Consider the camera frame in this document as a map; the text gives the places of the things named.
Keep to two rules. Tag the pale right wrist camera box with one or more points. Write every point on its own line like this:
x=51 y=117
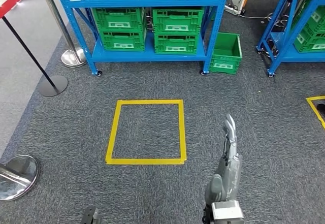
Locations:
x=227 y=212

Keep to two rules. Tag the black barrier stanchion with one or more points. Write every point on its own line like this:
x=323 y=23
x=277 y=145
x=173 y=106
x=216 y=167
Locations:
x=53 y=86

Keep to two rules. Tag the yellow floor tape square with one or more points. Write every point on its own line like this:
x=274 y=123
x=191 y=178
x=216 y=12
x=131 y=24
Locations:
x=145 y=162
x=316 y=98

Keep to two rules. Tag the green plastic crate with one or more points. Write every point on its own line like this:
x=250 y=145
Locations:
x=314 y=24
x=177 y=17
x=176 y=42
x=309 y=42
x=123 y=39
x=118 y=15

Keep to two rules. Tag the open green plastic bin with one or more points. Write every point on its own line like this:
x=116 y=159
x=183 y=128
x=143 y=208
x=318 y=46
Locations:
x=225 y=56

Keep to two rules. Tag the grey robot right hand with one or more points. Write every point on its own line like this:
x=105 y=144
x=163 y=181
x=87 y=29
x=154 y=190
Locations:
x=229 y=178

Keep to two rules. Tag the white power strip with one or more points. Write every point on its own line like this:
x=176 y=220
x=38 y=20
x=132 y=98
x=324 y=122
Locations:
x=233 y=10

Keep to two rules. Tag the dark robot left hand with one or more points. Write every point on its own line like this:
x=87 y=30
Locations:
x=90 y=216

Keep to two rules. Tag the chrome barrier stanchion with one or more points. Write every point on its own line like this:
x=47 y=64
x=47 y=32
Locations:
x=73 y=58
x=17 y=178

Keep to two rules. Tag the black humanoid robot legs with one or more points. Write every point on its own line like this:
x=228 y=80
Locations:
x=322 y=108

